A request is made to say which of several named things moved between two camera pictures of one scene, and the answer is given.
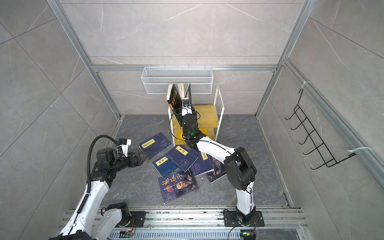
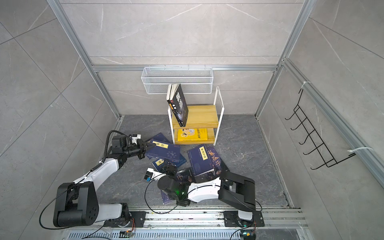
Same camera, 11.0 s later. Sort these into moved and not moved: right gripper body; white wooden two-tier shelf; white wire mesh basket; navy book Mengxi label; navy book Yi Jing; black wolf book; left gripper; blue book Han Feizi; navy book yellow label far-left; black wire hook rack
Moved: black wolf book; navy book Yi Jing; right gripper body; left gripper
Not moved: white wooden two-tier shelf; black wire hook rack; navy book Mengxi label; navy book yellow label far-left; white wire mesh basket; blue book Han Feizi
